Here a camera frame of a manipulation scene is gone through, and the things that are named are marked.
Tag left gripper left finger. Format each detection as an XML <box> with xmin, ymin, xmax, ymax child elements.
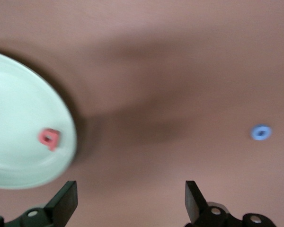
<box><xmin>0</xmin><ymin>181</ymin><xmax>78</xmax><ymax>227</ymax></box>

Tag blue letter o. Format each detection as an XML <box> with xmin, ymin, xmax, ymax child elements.
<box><xmin>249</xmin><ymin>124</ymin><xmax>273</xmax><ymax>142</ymax></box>

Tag brown table cover sheet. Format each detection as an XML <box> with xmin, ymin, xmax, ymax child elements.
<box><xmin>0</xmin><ymin>0</ymin><xmax>284</xmax><ymax>227</ymax></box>

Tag red letter b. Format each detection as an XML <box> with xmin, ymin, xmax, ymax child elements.
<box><xmin>38</xmin><ymin>128</ymin><xmax>62</xmax><ymax>152</ymax></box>

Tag light green plate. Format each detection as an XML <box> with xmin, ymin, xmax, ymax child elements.
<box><xmin>0</xmin><ymin>49</ymin><xmax>78</xmax><ymax>190</ymax></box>

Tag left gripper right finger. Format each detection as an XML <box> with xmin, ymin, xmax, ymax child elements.
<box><xmin>184</xmin><ymin>181</ymin><xmax>277</xmax><ymax>227</ymax></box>

